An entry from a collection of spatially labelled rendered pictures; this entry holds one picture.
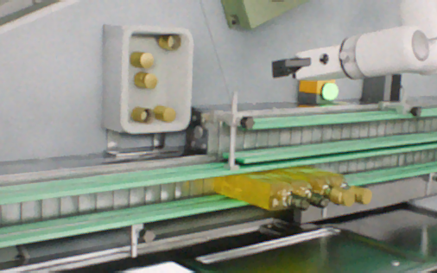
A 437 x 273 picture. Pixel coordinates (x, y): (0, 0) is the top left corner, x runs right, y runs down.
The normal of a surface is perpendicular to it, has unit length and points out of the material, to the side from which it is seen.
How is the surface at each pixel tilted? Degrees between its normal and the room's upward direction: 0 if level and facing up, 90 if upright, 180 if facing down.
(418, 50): 11
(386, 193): 0
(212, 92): 0
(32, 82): 0
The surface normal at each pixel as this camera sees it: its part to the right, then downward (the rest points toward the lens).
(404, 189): 0.67, 0.17
